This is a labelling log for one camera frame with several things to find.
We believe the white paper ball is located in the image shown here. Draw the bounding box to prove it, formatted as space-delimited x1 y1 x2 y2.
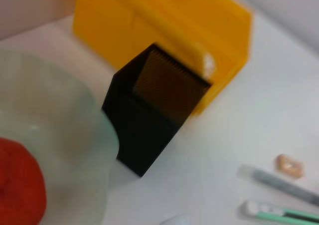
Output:
198 50 215 79

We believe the grey pen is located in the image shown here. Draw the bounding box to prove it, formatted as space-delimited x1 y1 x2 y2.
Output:
237 164 319 208

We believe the tan eraser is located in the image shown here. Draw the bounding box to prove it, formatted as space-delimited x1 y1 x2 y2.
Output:
275 154 305 179

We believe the red-orange fruit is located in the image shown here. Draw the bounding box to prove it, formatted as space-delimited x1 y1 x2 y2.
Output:
0 137 47 225

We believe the green utility knife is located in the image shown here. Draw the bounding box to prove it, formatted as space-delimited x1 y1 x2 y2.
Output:
242 201 319 224

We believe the black mesh pen holder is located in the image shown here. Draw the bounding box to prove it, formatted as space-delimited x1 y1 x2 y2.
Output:
101 43 212 178

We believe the green glass fruit plate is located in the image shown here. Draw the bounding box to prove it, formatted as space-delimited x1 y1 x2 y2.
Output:
0 47 121 225

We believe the yellow plastic storage bin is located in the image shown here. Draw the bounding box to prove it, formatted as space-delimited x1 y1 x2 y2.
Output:
72 0 253 116

